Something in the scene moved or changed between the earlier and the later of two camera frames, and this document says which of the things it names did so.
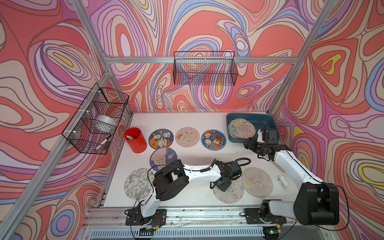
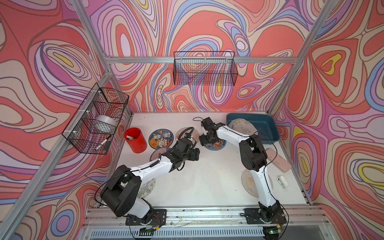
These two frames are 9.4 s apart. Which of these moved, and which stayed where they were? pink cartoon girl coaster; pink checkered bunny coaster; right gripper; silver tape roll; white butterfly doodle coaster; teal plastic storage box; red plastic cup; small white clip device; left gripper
Moved: right gripper; left gripper; white butterfly doodle coaster
Stayed: teal plastic storage box; red plastic cup; small white clip device; pink cartoon girl coaster; pink checkered bunny coaster; silver tape roll
